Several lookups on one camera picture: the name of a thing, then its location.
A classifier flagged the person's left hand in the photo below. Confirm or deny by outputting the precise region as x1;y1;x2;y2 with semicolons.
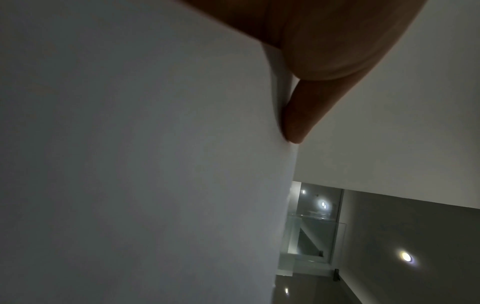
179;0;429;144

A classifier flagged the pile of white paper sheets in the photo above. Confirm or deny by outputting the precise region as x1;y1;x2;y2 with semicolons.
0;0;301;304

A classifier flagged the frosted glass door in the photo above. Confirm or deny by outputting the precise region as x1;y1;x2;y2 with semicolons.
276;181;348;278

